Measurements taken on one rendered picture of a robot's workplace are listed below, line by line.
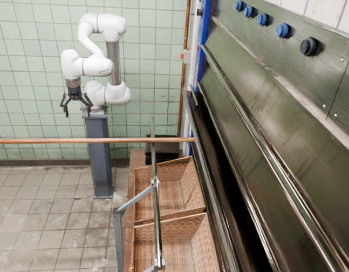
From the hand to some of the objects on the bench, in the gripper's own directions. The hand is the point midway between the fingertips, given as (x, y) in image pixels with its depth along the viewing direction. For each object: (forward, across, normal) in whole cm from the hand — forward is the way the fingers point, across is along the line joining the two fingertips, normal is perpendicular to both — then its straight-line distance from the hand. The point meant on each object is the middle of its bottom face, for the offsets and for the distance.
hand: (77, 115), depth 181 cm
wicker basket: (+74, -58, +69) cm, 117 cm away
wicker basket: (+74, -58, +10) cm, 94 cm away
